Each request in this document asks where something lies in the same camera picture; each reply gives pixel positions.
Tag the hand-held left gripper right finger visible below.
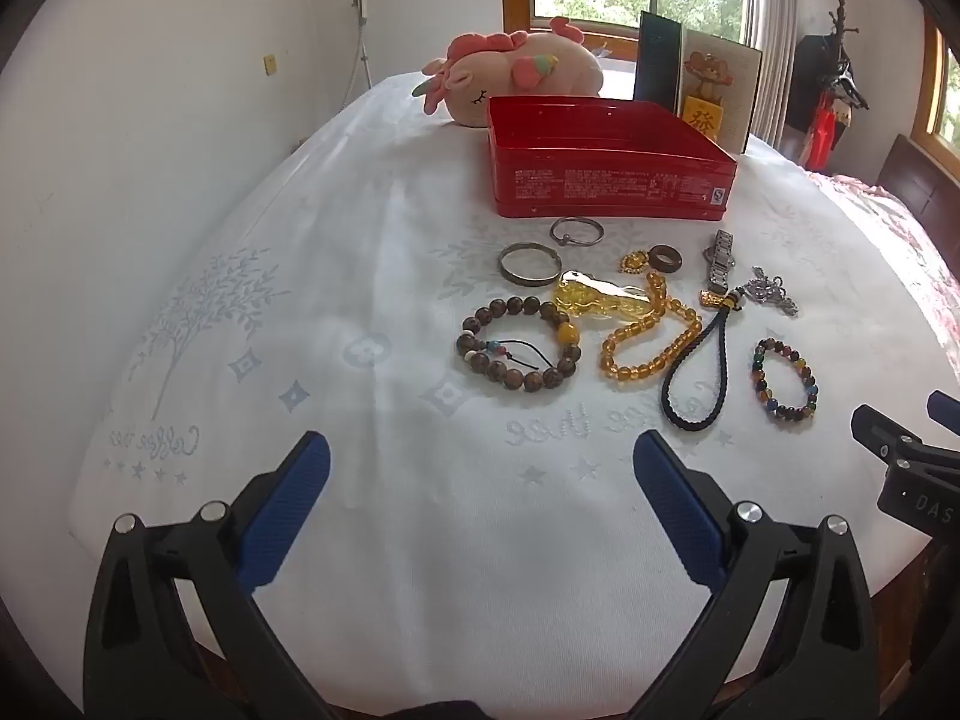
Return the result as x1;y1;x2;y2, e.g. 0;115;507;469
632;431;880;720

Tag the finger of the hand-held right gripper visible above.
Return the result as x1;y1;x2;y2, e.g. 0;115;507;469
927;390;960;437
851;404;925;467

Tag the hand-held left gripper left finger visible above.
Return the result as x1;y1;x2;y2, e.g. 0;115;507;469
82;431;338;720

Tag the multicolour bead bracelet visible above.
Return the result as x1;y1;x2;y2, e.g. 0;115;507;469
748;337;820;422

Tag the silver charm keychain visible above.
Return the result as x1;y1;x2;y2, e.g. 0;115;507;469
742;265;800;317

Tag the black braided lanyard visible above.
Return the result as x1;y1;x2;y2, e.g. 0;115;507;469
660;289;747;432

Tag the brown wooden bead bracelet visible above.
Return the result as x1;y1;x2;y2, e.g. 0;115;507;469
454;295;583;392

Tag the silver watch band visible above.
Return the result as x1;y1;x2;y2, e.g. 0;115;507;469
701;229;736;295

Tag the thin silver bangle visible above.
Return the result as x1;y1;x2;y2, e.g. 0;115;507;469
550;217;602;245

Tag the wide silver bangle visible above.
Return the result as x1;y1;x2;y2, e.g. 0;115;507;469
496;241;563;287

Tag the red tin box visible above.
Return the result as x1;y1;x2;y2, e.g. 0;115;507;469
485;95;739;221

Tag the pink floral blanket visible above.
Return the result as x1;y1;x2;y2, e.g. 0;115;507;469
806;169;960;361

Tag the yellow amber pendant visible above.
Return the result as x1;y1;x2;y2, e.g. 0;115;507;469
553;270;650;325

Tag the dark wooden headboard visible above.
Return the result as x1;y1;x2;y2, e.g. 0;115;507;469
876;133;960;233

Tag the red hanging bag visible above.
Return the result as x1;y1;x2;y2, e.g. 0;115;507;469
802;90;839;170

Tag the small wooden framed window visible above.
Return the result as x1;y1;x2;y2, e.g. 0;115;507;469
921;19;960;166

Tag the dark wooden coat rack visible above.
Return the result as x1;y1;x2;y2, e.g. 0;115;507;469
795;0;871;170

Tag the cartoon greeting card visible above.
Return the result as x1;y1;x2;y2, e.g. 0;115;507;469
675;30;764;155

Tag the white striped curtain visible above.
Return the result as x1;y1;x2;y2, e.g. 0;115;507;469
746;0;802;158

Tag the dark green book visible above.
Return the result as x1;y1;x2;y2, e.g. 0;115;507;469
634;11;685;117

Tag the pink plush unicorn toy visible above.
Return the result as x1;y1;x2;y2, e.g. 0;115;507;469
411;16;605;127

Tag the amber bead string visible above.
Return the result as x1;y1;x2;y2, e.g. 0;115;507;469
598;274;704;385

